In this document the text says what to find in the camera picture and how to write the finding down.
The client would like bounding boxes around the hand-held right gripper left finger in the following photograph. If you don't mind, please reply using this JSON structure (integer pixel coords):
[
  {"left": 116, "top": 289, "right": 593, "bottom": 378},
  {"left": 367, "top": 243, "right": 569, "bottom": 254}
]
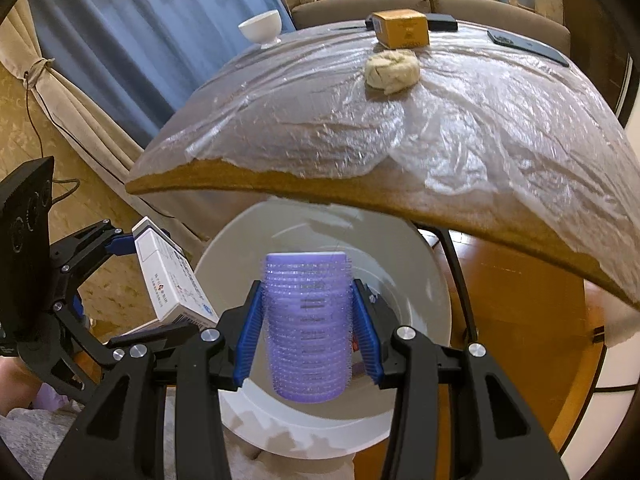
[{"left": 42, "top": 280, "right": 264, "bottom": 480}]

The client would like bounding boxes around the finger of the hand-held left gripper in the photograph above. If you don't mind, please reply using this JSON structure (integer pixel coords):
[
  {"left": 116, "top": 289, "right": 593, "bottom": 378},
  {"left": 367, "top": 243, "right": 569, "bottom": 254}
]
[
  {"left": 52, "top": 299, "right": 202, "bottom": 377},
  {"left": 49, "top": 219, "right": 138, "bottom": 302}
]

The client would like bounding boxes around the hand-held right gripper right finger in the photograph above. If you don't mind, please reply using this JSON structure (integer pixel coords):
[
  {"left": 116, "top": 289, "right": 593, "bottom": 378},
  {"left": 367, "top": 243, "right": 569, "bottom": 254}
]
[{"left": 350, "top": 279, "right": 568, "bottom": 480}]

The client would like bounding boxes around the purple hair roller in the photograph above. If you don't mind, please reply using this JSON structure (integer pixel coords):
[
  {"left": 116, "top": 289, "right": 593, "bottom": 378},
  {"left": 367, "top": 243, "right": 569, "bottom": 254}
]
[{"left": 261, "top": 252, "right": 355, "bottom": 403}]

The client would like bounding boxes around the white medicine box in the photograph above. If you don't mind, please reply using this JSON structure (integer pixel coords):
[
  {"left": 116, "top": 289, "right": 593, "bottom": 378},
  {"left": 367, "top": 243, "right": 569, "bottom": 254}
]
[{"left": 131, "top": 216, "right": 222, "bottom": 335}]

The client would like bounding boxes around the white round waste bin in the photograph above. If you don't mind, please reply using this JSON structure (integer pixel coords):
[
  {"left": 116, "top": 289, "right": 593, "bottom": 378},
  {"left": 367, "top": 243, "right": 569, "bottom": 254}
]
[{"left": 192, "top": 197, "right": 453, "bottom": 458}]

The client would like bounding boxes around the purple cloth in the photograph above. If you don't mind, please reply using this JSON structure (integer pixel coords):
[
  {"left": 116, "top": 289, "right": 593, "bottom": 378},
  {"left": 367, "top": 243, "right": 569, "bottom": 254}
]
[{"left": 32, "top": 382, "right": 76, "bottom": 413}]

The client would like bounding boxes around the wooden table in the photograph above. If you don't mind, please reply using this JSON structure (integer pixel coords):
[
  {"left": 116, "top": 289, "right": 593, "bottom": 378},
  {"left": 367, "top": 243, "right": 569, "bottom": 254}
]
[{"left": 125, "top": 17, "right": 640, "bottom": 347}]

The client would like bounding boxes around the beige curtain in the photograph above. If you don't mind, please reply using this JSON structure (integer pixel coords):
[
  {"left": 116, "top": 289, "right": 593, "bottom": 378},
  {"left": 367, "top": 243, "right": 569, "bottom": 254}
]
[{"left": 0, "top": 0, "right": 211, "bottom": 241}]

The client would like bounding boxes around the blue curtain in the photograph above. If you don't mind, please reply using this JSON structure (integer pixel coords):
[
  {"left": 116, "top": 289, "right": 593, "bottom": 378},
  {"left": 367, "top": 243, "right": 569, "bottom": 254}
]
[{"left": 27, "top": 0, "right": 296, "bottom": 147}]

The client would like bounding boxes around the clear plastic table cover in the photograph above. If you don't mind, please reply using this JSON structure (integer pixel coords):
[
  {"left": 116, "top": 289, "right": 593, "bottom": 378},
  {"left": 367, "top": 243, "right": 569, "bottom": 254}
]
[{"left": 132, "top": 22, "right": 640, "bottom": 302}]

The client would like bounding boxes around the white ceramic bowl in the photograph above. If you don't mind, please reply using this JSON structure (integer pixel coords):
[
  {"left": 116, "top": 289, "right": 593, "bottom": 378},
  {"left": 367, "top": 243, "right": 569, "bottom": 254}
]
[{"left": 238, "top": 10, "right": 282, "bottom": 50}]

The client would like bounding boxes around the beige crumpled wad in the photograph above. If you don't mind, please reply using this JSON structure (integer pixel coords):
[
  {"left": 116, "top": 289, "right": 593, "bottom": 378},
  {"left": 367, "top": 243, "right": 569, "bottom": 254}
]
[{"left": 364, "top": 49, "right": 420, "bottom": 95}]

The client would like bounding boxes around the yellow cardboard box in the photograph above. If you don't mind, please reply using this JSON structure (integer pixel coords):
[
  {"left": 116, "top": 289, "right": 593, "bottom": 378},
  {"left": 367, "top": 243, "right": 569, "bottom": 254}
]
[{"left": 371, "top": 9, "right": 431, "bottom": 50}]

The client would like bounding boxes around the black smartphone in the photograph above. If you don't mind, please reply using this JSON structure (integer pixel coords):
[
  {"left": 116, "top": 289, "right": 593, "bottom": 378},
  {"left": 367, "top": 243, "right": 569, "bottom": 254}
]
[{"left": 487, "top": 29, "right": 571, "bottom": 67}]

